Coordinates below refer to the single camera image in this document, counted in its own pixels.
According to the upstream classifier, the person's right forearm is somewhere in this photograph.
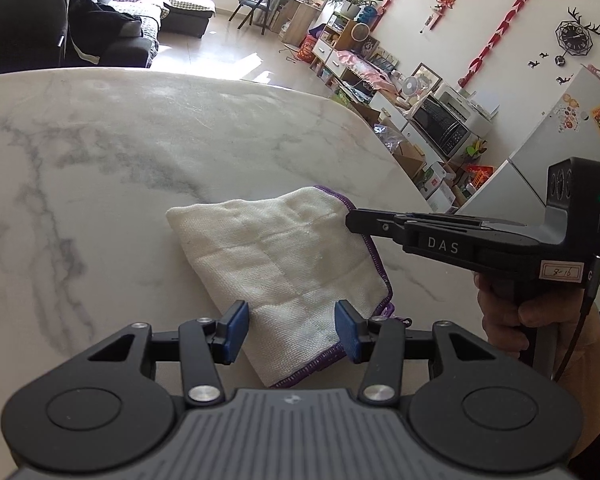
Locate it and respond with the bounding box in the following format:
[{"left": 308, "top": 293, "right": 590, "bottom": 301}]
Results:
[{"left": 555, "top": 305, "right": 600, "bottom": 463}]

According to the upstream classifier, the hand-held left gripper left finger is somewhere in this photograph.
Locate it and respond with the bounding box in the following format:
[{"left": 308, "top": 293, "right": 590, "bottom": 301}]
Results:
[{"left": 87, "top": 301, "right": 248, "bottom": 406}]

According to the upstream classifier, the wooden desk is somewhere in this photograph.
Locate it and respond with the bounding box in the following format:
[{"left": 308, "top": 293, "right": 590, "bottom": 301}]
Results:
[{"left": 279, "top": 0, "right": 332, "bottom": 47}]

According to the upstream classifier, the white refrigerator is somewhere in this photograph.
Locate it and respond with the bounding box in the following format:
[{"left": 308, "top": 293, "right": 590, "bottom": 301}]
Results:
[{"left": 459, "top": 65, "right": 600, "bottom": 262}]

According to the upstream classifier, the black covered chair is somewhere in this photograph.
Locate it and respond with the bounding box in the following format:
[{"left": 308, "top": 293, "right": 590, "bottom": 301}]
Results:
[{"left": 0, "top": 0, "right": 72, "bottom": 79}]

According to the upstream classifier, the small white desk fan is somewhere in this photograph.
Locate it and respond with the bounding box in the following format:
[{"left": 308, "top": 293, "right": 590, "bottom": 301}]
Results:
[{"left": 399, "top": 75, "right": 427, "bottom": 109}]

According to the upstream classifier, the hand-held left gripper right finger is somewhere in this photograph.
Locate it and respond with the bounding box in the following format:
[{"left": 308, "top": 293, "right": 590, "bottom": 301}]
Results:
[{"left": 334, "top": 300, "right": 501, "bottom": 405}]

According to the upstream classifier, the black countertop oven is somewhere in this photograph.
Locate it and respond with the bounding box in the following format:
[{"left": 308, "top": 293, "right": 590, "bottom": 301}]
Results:
[{"left": 411, "top": 95, "right": 474, "bottom": 159}]

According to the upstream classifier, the cardboard box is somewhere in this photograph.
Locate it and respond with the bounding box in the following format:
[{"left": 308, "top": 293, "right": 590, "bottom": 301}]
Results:
[{"left": 389, "top": 137, "right": 427, "bottom": 182}]

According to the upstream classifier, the white towel with purple edge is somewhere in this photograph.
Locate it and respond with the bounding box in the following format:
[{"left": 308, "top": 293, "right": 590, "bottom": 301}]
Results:
[{"left": 166, "top": 186, "right": 411, "bottom": 389}]

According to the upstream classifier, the white low cabinet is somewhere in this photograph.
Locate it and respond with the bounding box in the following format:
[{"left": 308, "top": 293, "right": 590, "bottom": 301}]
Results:
[{"left": 367, "top": 87, "right": 433, "bottom": 133}]

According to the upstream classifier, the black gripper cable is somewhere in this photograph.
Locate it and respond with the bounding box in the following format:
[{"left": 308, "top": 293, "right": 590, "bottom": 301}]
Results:
[{"left": 552, "top": 255, "right": 600, "bottom": 383}]

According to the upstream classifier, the person's right hand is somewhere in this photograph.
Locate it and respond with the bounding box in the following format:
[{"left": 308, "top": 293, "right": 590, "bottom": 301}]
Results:
[{"left": 475, "top": 275, "right": 588, "bottom": 361}]

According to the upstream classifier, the wooden shelf cabinet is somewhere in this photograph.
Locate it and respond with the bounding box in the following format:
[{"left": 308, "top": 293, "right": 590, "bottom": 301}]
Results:
[{"left": 310, "top": 12, "right": 377, "bottom": 77}]

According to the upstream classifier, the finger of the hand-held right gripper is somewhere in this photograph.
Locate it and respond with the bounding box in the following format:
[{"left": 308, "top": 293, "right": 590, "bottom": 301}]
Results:
[{"left": 345, "top": 208, "right": 529, "bottom": 249}]

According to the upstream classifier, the black antler wall clock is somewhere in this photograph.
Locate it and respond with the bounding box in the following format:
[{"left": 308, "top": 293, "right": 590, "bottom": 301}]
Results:
[{"left": 554, "top": 7, "right": 600, "bottom": 57}]

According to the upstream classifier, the dark grey sofa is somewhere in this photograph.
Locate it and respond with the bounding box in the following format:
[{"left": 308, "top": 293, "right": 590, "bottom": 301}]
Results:
[{"left": 67, "top": 0, "right": 216, "bottom": 69}]

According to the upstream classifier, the pink cloth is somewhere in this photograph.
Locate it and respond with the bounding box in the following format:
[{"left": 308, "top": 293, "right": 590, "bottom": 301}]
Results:
[{"left": 337, "top": 50, "right": 397, "bottom": 92}]

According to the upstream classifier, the checkered sofa cover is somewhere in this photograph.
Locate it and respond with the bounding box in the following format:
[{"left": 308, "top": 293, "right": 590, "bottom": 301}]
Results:
[{"left": 112, "top": 0, "right": 217, "bottom": 57}]

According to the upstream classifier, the black jacket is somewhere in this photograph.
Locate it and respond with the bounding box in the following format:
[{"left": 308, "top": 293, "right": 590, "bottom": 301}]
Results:
[{"left": 67, "top": 0, "right": 144, "bottom": 64}]

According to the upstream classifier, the picture frame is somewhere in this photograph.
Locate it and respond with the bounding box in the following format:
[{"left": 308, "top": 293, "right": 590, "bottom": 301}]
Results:
[{"left": 410, "top": 62, "right": 444, "bottom": 94}]

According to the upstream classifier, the white box appliance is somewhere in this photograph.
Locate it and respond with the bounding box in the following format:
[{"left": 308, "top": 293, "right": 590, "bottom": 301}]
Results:
[{"left": 432, "top": 82, "right": 502, "bottom": 137}]

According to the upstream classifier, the grey chair with wooden legs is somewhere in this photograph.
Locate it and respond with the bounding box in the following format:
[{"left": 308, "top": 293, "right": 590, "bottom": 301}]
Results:
[{"left": 228, "top": 0, "right": 282, "bottom": 37}]

